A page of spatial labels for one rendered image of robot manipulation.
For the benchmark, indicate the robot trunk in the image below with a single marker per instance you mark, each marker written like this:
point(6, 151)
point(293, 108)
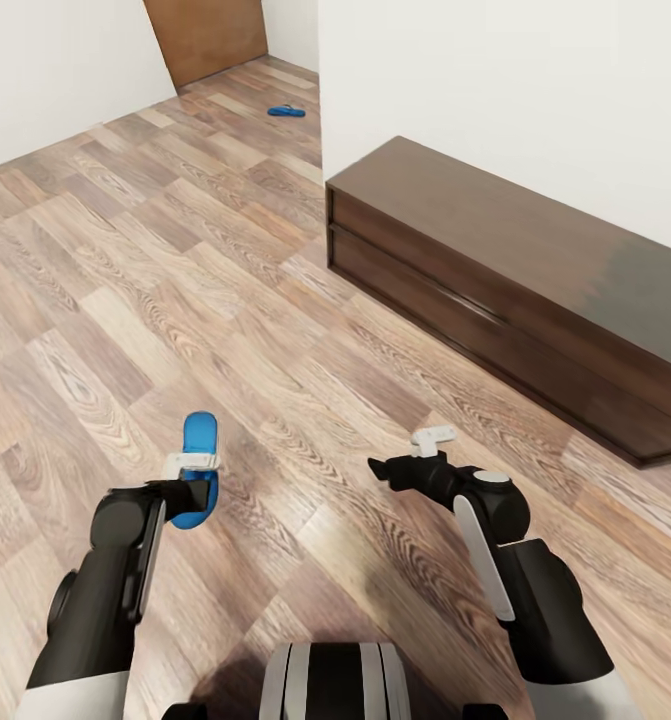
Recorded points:
point(335, 681)

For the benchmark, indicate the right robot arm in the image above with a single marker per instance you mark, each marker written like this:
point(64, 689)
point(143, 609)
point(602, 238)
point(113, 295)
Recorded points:
point(565, 667)

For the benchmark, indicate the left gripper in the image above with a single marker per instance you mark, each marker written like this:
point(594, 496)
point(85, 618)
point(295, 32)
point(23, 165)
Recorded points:
point(191, 495)

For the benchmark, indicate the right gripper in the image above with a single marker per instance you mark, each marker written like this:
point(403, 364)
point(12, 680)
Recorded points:
point(407, 472)

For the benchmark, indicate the bench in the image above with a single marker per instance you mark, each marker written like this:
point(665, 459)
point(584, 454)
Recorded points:
point(570, 310)

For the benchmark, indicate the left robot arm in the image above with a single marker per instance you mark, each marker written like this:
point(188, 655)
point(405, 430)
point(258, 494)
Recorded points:
point(83, 671)

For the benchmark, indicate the sliding door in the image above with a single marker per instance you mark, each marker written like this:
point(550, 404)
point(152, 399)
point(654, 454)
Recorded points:
point(201, 37)

